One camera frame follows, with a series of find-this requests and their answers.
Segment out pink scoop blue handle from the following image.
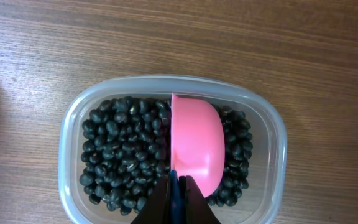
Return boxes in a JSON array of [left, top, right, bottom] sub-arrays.
[[170, 94, 225, 223]]

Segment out black beans pile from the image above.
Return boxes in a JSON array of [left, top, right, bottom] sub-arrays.
[[79, 96, 253, 216]]

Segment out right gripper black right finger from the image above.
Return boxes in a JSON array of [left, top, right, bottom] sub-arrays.
[[179, 176, 220, 224]]

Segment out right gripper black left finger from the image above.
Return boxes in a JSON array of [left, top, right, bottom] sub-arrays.
[[131, 174, 171, 224]]

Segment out clear plastic container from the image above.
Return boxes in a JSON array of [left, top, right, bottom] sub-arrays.
[[58, 75, 288, 224]]

